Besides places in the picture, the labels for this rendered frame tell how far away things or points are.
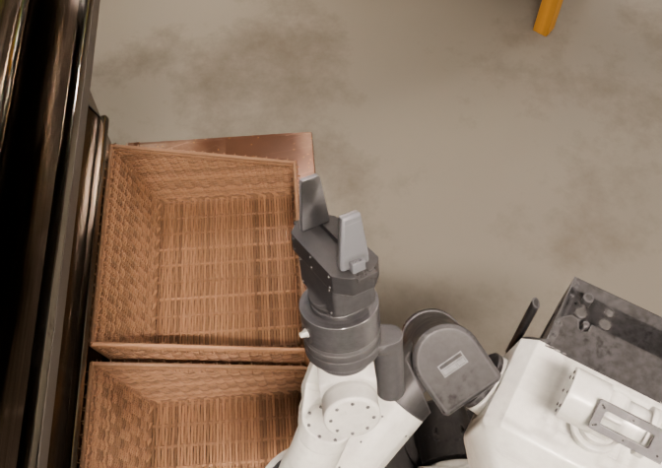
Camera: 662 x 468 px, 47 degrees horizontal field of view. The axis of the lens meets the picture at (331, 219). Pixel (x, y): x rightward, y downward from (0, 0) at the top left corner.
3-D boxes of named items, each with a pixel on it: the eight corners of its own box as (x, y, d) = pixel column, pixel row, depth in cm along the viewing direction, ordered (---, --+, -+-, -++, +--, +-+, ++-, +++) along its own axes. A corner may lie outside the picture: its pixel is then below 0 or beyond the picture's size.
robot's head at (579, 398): (563, 383, 99) (582, 359, 91) (639, 422, 96) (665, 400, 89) (545, 427, 96) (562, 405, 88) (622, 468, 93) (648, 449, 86)
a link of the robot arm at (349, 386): (299, 306, 89) (308, 373, 96) (306, 372, 80) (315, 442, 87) (395, 295, 89) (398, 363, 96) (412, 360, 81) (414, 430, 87)
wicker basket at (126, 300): (114, 391, 186) (84, 348, 162) (130, 200, 216) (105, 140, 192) (312, 377, 188) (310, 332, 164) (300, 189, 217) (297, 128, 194)
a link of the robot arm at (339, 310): (341, 202, 85) (348, 284, 92) (264, 232, 82) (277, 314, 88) (404, 259, 76) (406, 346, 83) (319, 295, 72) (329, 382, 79)
